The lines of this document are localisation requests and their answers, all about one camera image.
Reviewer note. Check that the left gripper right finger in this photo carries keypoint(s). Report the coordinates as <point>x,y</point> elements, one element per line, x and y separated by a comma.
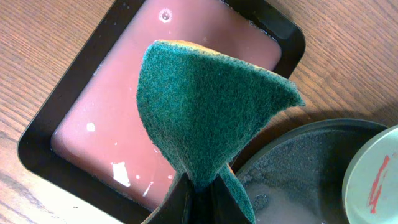
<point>225,210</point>

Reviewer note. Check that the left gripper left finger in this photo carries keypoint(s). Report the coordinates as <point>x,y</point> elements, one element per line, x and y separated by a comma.
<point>176,208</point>

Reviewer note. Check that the green and yellow sponge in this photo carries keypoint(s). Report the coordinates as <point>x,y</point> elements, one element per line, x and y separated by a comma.
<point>201,108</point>

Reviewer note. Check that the light blue plate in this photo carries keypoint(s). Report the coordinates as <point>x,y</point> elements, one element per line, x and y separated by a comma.
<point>369,189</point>

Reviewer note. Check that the round black tray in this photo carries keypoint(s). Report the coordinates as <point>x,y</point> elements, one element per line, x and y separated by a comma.
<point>298,177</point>

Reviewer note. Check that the rectangular black tray red liner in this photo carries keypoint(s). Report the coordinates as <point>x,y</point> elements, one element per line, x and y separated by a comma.
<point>88,139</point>

